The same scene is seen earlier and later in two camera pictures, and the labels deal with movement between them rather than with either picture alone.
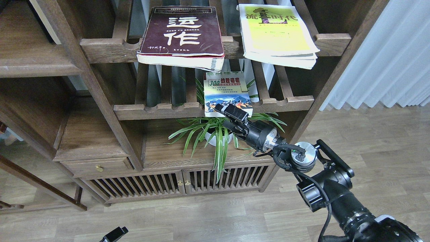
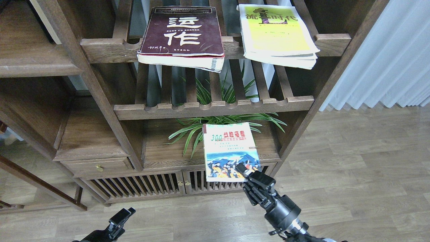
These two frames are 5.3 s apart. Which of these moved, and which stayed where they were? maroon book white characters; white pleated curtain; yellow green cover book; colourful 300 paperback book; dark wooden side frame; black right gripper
Moved: black right gripper; colourful 300 paperback book
Stayed: maroon book white characters; dark wooden side frame; white pleated curtain; yellow green cover book
